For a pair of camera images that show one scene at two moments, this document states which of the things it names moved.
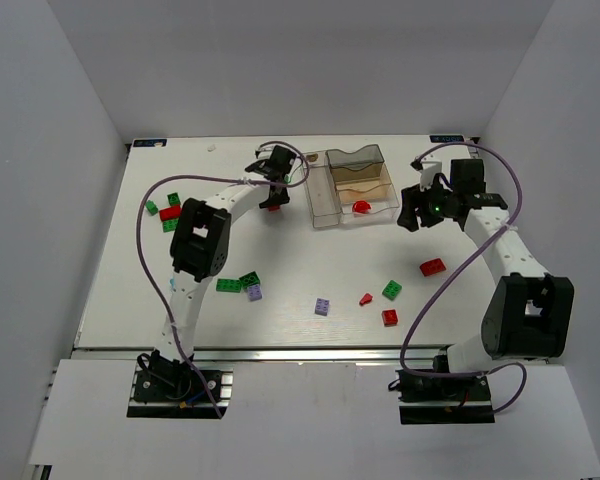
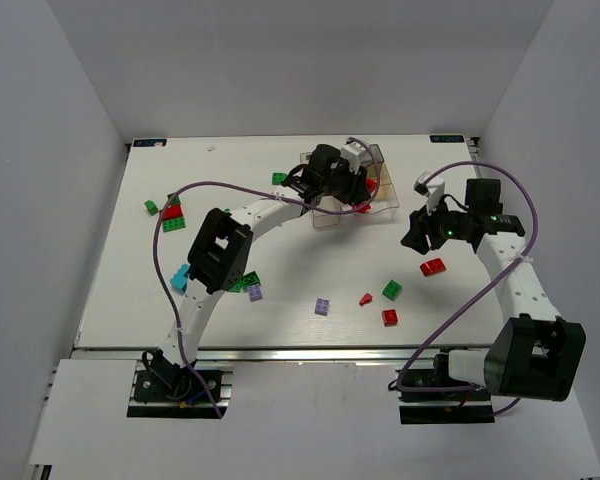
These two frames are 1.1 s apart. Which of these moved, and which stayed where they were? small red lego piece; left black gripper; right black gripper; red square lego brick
Moved: left black gripper; right black gripper
Stayed: red square lego brick; small red lego piece
